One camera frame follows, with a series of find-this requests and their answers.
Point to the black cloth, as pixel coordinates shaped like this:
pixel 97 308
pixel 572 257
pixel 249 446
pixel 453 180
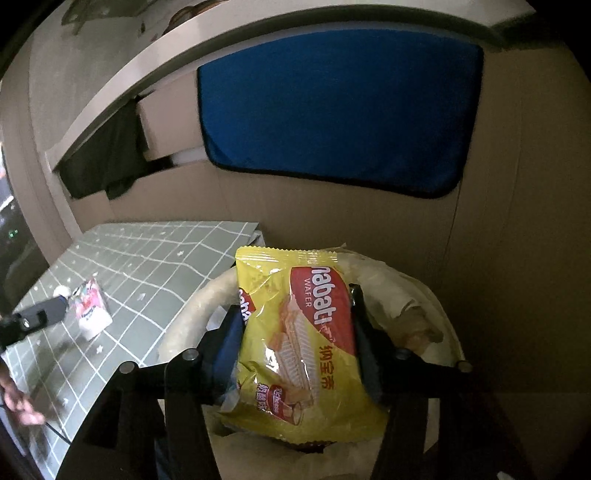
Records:
pixel 115 157

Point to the white bin with plastic liner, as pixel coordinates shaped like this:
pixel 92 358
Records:
pixel 415 314

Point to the pink and white tissue packet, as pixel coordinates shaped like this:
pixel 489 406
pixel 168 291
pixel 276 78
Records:
pixel 92 314

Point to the white box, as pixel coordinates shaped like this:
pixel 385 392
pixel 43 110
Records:
pixel 161 124

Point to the brown cardboard panel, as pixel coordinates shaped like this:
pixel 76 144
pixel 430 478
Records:
pixel 508 230

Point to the yellow wafer snack packet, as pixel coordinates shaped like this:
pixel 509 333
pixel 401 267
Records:
pixel 295 332

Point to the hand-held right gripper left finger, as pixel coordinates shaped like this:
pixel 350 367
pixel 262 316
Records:
pixel 231 341

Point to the person's left hand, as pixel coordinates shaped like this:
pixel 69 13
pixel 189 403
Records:
pixel 21 399

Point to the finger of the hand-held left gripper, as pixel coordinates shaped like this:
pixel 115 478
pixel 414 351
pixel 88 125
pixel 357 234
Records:
pixel 32 319

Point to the white shelf board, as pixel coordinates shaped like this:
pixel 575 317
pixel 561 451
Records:
pixel 138 78

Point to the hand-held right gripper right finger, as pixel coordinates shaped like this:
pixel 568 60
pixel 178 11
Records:
pixel 364 341

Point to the blue cloth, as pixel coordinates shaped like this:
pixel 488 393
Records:
pixel 346 115

